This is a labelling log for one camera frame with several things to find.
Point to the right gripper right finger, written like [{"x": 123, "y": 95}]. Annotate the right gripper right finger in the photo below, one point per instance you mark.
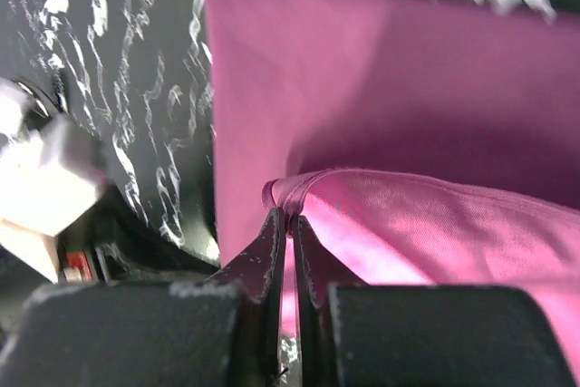
[{"x": 316, "y": 268}]

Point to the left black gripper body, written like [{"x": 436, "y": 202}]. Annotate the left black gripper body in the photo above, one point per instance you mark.
[{"x": 103, "y": 242}]

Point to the magenta cloth napkin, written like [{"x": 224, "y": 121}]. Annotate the magenta cloth napkin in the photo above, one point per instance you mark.
[{"x": 427, "y": 143}]

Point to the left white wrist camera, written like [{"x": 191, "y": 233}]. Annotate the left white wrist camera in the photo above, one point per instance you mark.
[{"x": 52, "y": 171}]

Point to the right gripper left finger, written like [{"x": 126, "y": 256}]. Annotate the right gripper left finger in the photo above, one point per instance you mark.
[{"x": 257, "y": 274}]

